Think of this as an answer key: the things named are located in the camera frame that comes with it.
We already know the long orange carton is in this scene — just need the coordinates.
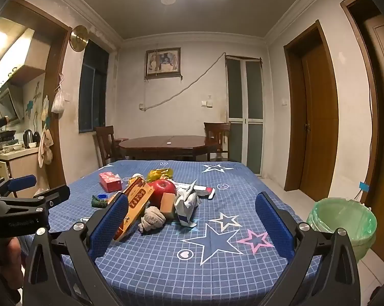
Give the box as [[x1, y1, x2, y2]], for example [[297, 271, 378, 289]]
[[113, 177, 155, 242]]

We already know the small red box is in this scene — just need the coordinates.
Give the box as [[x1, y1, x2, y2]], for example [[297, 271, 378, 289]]
[[99, 171, 123, 193]]

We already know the hanging plastic bag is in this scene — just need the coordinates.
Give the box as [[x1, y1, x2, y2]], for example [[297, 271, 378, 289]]
[[51, 73, 66, 114]]

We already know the wooden chair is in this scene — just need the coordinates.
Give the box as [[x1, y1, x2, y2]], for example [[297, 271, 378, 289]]
[[204, 122, 231, 162], [94, 126, 129, 168]]

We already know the range hood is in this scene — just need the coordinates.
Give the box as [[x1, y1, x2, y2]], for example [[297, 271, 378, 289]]
[[0, 83, 23, 125]]

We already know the white glass double door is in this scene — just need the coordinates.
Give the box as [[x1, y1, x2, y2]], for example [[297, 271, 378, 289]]
[[225, 54, 264, 176]]

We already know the dark window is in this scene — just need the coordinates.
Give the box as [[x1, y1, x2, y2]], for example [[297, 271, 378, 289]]
[[78, 41, 110, 134]]

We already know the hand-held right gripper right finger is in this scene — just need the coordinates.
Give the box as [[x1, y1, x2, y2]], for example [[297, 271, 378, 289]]
[[255, 192, 362, 306]]

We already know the wall cable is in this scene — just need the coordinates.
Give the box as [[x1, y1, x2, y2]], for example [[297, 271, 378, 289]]
[[140, 52, 227, 112]]

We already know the gold wall clock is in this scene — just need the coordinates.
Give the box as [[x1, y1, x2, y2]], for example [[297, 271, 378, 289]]
[[69, 25, 90, 52]]

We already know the framed elephant picture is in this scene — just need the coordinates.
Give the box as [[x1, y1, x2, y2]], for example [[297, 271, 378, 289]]
[[144, 47, 182, 79]]

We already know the white paper carton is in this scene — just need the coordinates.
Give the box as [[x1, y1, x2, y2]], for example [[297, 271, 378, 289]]
[[174, 186, 201, 227]]

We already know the brown panelled wooden door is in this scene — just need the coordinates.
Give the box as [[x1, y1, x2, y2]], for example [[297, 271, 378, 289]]
[[340, 0, 384, 227]]

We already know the red and white box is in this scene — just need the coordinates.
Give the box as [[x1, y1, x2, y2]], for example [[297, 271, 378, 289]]
[[179, 180, 215, 200]]

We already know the beige sock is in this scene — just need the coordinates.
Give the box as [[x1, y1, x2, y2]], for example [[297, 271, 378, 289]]
[[138, 206, 166, 234]]

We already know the blue star-print blanket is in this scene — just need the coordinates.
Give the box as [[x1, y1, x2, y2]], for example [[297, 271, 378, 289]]
[[20, 160, 323, 306]]

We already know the red apple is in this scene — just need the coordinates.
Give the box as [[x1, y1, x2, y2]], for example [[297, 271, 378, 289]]
[[148, 179, 177, 206]]

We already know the hanging cloth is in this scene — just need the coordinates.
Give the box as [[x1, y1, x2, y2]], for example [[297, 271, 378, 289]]
[[38, 124, 54, 168]]

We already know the round wooden dining table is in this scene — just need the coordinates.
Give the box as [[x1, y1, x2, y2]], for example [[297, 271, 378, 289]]
[[118, 135, 223, 161]]

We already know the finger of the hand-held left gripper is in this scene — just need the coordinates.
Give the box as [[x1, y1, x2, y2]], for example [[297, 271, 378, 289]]
[[0, 185, 71, 214], [0, 175, 37, 198]]

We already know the kitchen counter cabinet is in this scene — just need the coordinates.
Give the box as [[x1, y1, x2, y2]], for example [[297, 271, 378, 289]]
[[0, 147, 49, 198]]

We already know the yellow foil wrapper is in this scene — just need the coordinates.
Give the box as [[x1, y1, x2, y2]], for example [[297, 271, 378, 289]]
[[147, 168, 175, 182]]

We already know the person's left hand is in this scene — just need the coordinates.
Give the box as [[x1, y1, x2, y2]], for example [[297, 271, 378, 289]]
[[4, 237, 23, 303]]

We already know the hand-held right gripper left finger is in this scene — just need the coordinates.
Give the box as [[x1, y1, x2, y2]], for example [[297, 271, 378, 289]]
[[22, 193, 130, 306]]

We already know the trash bin with green bag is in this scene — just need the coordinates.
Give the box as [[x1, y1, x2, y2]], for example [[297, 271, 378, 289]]
[[306, 198, 378, 263]]

